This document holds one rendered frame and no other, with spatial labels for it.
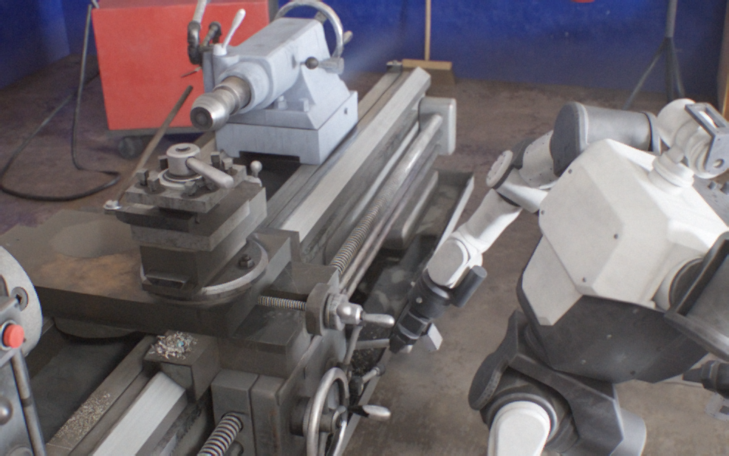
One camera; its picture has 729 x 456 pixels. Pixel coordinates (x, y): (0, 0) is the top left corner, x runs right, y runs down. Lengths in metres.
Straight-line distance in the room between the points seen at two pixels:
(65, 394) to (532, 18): 4.35
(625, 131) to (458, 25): 4.36
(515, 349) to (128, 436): 0.65
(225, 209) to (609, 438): 0.81
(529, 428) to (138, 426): 0.65
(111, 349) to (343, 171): 0.82
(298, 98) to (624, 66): 3.49
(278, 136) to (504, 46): 3.44
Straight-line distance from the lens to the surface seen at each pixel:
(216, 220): 1.76
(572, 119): 1.54
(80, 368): 2.03
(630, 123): 1.57
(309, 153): 2.55
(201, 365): 1.73
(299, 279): 1.92
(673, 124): 1.38
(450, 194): 3.40
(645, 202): 1.33
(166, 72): 4.81
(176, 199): 1.70
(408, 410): 2.98
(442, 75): 5.83
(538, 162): 1.70
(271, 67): 2.39
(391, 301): 2.74
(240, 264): 1.83
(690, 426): 3.04
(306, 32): 2.62
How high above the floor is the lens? 1.83
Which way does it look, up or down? 27 degrees down
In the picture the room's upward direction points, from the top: 2 degrees counter-clockwise
